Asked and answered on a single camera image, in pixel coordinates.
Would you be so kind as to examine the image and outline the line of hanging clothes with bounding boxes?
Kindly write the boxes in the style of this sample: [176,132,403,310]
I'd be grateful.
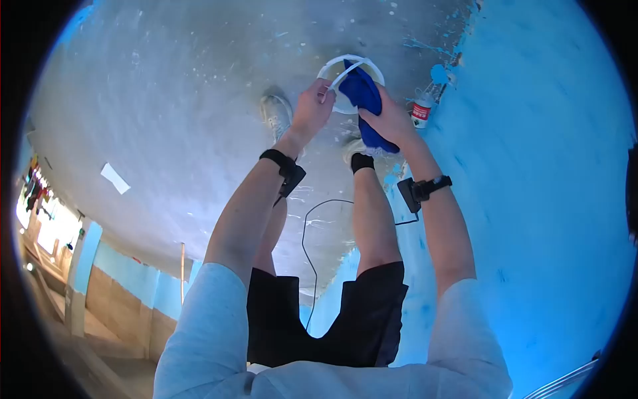
[22,155,58,221]

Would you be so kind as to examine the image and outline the person's left fingers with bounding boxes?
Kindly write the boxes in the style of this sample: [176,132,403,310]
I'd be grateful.
[317,78,338,105]

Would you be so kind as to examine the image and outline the person's legs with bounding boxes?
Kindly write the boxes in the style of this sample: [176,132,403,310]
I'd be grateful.
[246,94,409,369]

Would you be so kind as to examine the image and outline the white paper scrap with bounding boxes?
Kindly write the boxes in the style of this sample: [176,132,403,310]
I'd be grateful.
[100,163,132,195]

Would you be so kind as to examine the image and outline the blue cloth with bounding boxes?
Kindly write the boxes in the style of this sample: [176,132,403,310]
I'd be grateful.
[337,59,401,156]

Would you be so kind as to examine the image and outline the white bottle with red label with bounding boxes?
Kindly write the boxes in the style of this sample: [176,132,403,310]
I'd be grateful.
[411,92,434,130]

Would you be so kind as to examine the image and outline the metal rail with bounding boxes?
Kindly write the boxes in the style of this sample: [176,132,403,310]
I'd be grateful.
[522,356,600,399]

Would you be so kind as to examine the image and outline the person's right fingers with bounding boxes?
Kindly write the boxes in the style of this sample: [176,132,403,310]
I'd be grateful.
[375,83,397,113]

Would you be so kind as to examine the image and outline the white plastic bucket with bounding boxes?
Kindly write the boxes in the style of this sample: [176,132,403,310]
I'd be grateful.
[316,54,386,116]

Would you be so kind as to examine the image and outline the blue and white pillar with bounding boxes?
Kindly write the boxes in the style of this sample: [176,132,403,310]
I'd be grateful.
[64,221,103,338]

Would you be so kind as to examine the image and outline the black wrist band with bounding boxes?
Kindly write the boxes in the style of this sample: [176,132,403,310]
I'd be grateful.
[397,175,453,214]
[259,149,307,201]

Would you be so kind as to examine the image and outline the person's right hand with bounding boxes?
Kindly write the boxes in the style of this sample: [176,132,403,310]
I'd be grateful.
[358,83,417,149]

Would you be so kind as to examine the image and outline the person's left hand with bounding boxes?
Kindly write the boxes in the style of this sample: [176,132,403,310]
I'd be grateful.
[290,78,338,146]

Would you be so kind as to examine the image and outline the person's body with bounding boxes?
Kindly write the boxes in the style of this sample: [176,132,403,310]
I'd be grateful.
[152,262,514,399]

